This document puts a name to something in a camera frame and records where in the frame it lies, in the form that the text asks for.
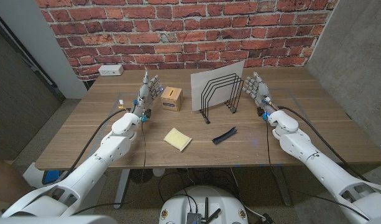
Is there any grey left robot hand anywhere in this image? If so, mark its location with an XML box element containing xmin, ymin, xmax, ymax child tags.
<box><xmin>130</xmin><ymin>70</ymin><xmax>165</xmax><ymax>116</ymax></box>

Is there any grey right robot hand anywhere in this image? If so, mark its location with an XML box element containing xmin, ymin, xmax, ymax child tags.
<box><xmin>241</xmin><ymin>71</ymin><xmax>277</xmax><ymax>110</ymax></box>

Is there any white paper file sheet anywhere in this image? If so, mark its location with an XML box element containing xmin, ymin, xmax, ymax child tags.
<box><xmin>190</xmin><ymin>60</ymin><xmax>246</xmax><ymax>112</ymax></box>

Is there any small wooden box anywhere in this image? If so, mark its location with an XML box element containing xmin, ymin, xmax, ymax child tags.
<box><xmin>160</xmin><ymin>86</ymin><xmax>184</xmax><ymax>112</ymax></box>

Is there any white power outlet strip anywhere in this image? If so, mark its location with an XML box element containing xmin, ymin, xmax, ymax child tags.
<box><xmin>98</xmin><ymin>64</ymin><xmax>124</xmax><ymax>77</ymax></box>

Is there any yellow sponge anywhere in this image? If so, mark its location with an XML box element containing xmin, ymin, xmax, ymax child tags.
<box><xmin>163</xmin><ymin>127</ymin><xmax>193</xmax><ymax>152</ymax></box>

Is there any black plastic strip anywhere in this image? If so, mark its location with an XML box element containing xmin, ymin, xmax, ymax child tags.
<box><xmin>211</xmin><ymin>126</ymin><xmax>238</xmax><ymax>146</ymax></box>

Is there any brick print backdrop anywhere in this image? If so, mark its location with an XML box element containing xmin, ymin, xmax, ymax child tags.
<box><xmin>35</xmin><ymin>0</ymin><xmax>339</xmax><ymax>82</ymax></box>

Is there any black round floor object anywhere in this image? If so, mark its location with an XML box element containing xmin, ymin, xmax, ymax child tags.
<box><xmin>129</xmin><ymin>169</ymin><xmax>154</xmax><ymax>185</ymax></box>

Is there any metal table leg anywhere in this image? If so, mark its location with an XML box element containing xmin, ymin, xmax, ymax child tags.
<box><xmin>272</xmin><ymin>166</ymin><xmax>293</xmax><ymax>207</ymax></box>
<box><xmin>113</xmin><ymin>169</ymin><xmax>131</xmax><ymax>210</ymax></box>

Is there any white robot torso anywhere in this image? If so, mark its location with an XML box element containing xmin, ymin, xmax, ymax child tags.
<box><xmin>158</xmin><ymin>185</ymin><xmax>249</xmax><ymax>224</ymax></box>

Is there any white and blue floor device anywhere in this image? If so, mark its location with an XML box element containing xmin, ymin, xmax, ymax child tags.
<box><xmin>22</xmin><ymin>162</ymin><xmax>65</xmax><ymax>189</ymax></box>

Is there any grey module with antennas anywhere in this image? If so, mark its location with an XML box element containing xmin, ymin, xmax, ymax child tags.
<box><xmin>186</xmin><ymin>197</ymin><xmax>222</xmax><ymax>224</ymax></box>

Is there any thin black left wrist cable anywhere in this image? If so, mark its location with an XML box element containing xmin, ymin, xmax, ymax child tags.
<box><xmin>140</xmin><ymin>119</ymin><xmax>147</xmax><ymax>184</ymax></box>

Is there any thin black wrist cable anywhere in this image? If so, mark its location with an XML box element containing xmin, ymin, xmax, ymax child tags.
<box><xmin>140</xmin><ymin>119</ymin><xmax>147</xmax><ymax>184</ymax></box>
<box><xmin>264</xmin><ymin>119</ymin><xmax>371</xmax><ymax>222</ymax></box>

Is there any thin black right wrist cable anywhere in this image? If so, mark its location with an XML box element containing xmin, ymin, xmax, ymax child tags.
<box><xmin>264</xmin><ymin>119</ymin><xmax>371</xmax><ymax>222</ymax></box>

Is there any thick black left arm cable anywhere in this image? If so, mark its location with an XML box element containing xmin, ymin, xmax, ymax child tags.
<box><xmin>61</xmin><ymin>108</ymin><xmax>132</xmax><ymax>181</ymax></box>

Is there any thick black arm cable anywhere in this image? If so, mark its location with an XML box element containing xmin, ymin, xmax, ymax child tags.
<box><xmin>277</xmin><ymin>105</ymin><xmax>370</xmax><ymax>183</ymax></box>
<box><xmin>61</xmin><ymin>108</ymin><xmax>132</xmax><ymax>181</ymax></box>

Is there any black wire file rack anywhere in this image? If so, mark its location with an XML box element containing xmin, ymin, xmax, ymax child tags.
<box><xmin>200</xmin><ymin>73</ymin><xmax>244</xmax><ymax>124</ymax></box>

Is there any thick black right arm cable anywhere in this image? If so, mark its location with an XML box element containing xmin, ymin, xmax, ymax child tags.
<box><xmin>277</xmin><ymin>105</ymin><xmax>370</xmax><ymax>183</ymax></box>

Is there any black floor cable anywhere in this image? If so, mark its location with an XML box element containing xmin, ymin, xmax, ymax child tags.
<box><xmin>158</xmin><ymin>172</ymin><xmax>199</xmax><ymax>212</ymax></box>

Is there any white floor cable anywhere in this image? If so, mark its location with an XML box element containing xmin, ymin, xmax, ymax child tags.
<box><xmin>230</xmin><ymin>167</ymin><xmax>262</xmax><ymax>218</ymax></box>

